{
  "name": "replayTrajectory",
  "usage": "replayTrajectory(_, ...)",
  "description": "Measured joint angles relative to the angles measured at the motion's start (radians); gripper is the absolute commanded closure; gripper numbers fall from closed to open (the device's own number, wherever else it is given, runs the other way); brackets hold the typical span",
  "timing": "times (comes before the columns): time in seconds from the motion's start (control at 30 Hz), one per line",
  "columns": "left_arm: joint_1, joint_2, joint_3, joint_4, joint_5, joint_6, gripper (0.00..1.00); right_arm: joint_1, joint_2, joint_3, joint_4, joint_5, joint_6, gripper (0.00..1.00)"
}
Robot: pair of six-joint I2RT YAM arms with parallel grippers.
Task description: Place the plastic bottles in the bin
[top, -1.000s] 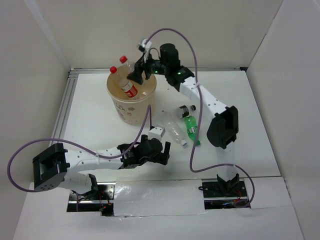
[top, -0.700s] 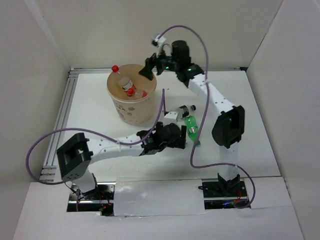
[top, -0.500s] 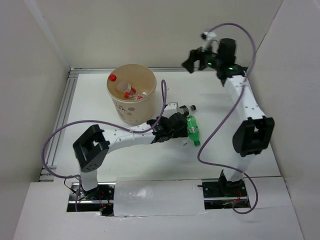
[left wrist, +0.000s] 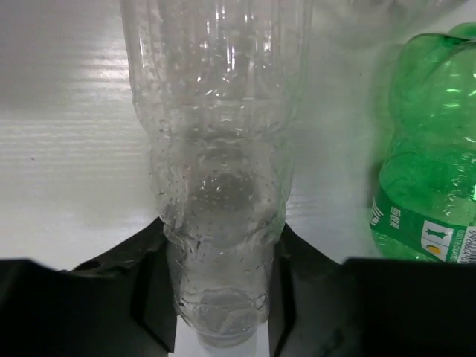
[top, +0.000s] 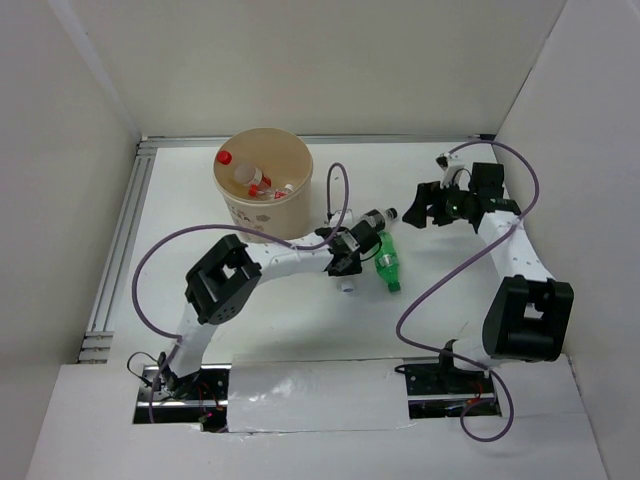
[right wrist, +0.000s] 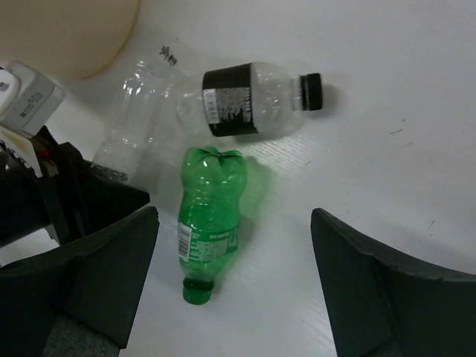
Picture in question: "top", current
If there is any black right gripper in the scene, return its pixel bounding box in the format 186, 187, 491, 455
402, 177, 477, 228

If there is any long clear bottle white cap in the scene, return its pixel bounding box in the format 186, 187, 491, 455
339, 277, 355, 294

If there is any green plastic bottle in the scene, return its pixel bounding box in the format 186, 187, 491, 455
374, 231, 401, 293

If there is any small bottle black label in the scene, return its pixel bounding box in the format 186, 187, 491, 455
360, 207, 398, 232

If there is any clear bottle white blue label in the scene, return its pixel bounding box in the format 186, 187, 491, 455
274, 184, 295, 199

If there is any small clear bottle red label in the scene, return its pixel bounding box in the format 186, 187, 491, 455
248, 184, 279, 201

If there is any large clear bottle red label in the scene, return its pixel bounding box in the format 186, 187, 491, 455
215, 150, 272, 188

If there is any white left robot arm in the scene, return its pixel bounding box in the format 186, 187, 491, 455
159, 211, 387, 399

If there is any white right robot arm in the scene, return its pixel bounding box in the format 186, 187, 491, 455
402, 156, 574, 392

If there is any tan paper bucket bin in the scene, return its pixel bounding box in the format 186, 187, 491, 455
213, 128, 313, 240

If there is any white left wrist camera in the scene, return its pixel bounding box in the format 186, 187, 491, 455
325, 209, 354, 230

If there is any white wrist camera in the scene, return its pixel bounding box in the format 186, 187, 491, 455
325, 209, 354, 230
436, 153, 466, 188

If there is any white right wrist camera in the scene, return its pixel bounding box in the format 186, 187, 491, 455
436, 153, 466, 188

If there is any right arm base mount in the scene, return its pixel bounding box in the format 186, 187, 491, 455
394, 361, 501, 420

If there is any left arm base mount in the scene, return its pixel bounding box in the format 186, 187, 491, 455
126, 351, 231, 433

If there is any aluminium frame rail left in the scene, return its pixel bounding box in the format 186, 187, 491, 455
76, 141, 156, 364

